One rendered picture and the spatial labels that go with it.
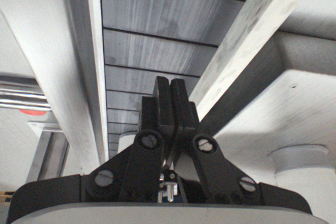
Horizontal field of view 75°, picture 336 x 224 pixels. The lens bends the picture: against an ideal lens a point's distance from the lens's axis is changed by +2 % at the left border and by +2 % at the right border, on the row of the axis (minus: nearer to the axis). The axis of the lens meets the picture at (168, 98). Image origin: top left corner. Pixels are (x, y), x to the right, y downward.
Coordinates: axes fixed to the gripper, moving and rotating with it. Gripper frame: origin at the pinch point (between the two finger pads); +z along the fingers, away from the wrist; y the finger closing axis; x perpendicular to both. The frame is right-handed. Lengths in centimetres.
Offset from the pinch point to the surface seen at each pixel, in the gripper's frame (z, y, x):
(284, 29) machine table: 11.2, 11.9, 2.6
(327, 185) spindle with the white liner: 6.3, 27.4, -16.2
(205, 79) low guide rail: 4.3, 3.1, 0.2
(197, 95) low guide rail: 4.5, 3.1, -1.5
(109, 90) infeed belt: 8.8, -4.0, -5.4
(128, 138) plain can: 11.3, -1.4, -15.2
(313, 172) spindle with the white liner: 8.1, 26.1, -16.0
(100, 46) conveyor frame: 7.0, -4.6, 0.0
